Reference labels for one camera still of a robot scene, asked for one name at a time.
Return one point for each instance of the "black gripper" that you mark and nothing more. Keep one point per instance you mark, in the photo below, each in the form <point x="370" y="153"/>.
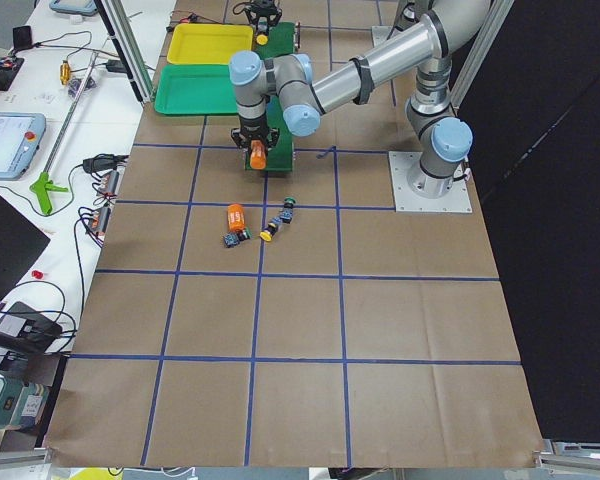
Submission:
<point x="260" y="13"/>
<point x="252" y="129"/>

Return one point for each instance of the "orange cylinder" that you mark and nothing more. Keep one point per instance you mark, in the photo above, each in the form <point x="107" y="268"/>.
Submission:
<point x="236" y="217"/>
<point x="258" y="155"/>

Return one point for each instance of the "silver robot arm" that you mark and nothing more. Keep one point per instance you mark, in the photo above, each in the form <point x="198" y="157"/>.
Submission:
<point x="440" y="28"/>

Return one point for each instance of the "green conveyor belt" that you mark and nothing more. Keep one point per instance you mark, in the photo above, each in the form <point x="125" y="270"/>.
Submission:
<point x="281" y="41"/>

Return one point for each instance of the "yellow plastic tray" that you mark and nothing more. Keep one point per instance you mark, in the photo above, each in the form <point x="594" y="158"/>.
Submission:
<point x="212" y="44"/>

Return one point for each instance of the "green plastic tray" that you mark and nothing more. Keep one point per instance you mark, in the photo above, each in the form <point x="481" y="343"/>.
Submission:
<point x="195" y="90"/>

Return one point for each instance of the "green push button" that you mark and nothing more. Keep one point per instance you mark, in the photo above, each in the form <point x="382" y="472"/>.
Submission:
<point x="286" y="213"/>

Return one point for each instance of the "yellow push button spare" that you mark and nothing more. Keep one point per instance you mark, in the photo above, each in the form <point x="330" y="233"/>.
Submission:
<point x="271" y="229"/>

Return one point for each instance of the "green button with blue base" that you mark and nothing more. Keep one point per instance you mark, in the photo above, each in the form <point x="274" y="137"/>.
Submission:
<point x="235" y="238"/>

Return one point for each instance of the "black power adapter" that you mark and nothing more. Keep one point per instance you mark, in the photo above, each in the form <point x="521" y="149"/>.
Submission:
<point x="115" y="66"/>

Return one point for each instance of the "green grabber tool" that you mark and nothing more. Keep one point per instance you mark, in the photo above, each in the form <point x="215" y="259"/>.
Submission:
<point x="41" y="189"/>

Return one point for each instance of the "teach pendant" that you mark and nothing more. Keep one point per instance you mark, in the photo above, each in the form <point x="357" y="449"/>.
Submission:
<point x="20" y="136"/>

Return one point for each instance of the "aluminium frame post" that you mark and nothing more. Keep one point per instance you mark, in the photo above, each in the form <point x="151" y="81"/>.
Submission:
<point x="120" y="32"/>

